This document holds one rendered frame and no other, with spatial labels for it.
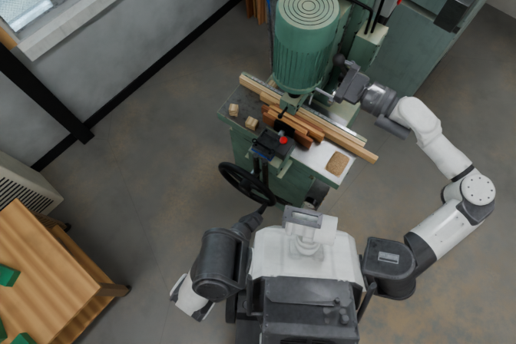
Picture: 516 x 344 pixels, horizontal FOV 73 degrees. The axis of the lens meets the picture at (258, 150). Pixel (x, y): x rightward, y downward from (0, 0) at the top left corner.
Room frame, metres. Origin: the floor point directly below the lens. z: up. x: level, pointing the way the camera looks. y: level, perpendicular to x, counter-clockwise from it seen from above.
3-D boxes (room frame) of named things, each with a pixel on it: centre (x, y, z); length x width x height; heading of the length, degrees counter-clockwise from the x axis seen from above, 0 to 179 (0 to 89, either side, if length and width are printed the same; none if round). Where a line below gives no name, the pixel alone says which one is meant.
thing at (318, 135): (0.67, -0.16, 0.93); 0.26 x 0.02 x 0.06; 55
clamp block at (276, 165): (0.55, -0.06, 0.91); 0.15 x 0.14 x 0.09; 55
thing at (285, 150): (0.55, -0.06, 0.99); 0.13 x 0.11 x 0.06; 55
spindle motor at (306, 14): (0.73, -0.14, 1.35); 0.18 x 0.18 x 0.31
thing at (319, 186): (0.46, -0.28, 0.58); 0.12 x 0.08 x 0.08; 145
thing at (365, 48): (0.82, -0.39, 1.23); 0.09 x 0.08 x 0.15; 145
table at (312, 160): (0.62, -0.10, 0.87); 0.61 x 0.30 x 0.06; 55
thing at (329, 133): (0.66, -0.24, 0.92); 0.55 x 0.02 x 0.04; 55
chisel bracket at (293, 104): (0.74, -0.16, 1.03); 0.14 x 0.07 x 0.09; 145
